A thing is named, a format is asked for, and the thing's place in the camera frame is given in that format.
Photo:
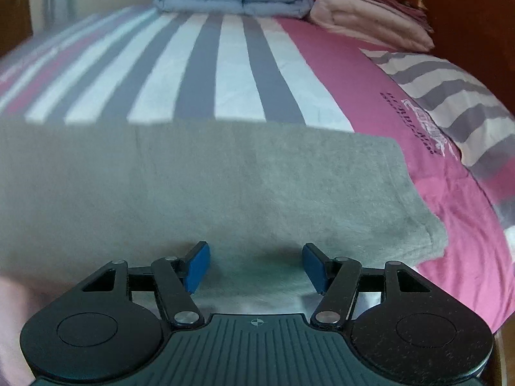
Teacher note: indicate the striped grey white pillow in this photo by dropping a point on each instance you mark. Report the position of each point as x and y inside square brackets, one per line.
[469, 115]

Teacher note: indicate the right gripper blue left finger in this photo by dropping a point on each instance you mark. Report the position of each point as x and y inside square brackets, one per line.
[176, 279]

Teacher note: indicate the grey sweatpants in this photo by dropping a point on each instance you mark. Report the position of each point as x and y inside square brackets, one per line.
[76, 197]

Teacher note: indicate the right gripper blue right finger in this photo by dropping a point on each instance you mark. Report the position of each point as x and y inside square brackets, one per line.
[336, 280]

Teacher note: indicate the dark red wooden headboard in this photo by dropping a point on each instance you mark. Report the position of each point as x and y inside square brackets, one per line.
[478, 36]

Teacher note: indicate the striped pink grey bed sheet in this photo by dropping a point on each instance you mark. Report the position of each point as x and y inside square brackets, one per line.
[431, 323]

